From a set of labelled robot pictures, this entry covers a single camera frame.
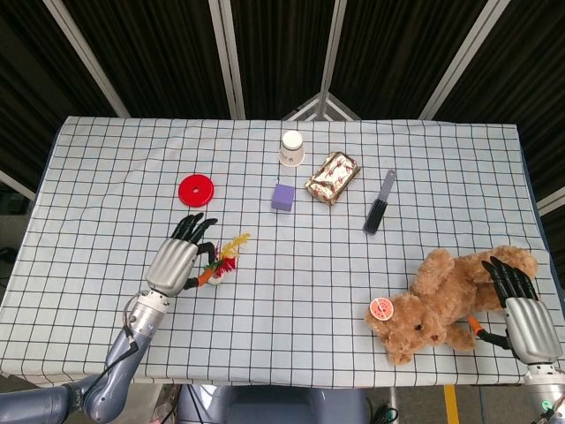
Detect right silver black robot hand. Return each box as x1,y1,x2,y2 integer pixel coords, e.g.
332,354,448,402
467,255,563,365

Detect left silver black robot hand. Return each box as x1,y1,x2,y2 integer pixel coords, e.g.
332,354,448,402
145,212,220,298

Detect colourful feather shuttlecock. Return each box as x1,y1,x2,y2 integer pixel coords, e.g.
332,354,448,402
202,231,252,286

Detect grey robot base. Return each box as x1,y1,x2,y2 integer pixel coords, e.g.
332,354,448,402
176,384,370,424

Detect red plastic disc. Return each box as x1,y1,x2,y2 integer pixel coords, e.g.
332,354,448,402
177,174,215,208

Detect brown teddy bear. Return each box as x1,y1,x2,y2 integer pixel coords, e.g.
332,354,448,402
364,245,539,366

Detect blue checkered tablecloth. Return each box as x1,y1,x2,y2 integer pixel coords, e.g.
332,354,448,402
0,116,565,390

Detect purple foam cube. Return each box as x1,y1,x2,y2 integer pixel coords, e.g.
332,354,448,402
270,183,296,215

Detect white paper cup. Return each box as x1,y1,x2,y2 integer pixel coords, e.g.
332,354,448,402
278,130,305,168

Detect gold foil snack packet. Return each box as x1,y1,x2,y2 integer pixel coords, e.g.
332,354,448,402
304,151,359,207

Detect dark grey hair comb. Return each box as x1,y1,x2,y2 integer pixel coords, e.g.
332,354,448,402
362,169,397,235

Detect white metal frame post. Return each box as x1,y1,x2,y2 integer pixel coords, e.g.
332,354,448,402
315,0,348,121
42,0,132,118
418,0,513,121
207,0,246,120

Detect white metal frame foot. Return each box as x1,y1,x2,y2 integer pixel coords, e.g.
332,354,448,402
282,91,363,122

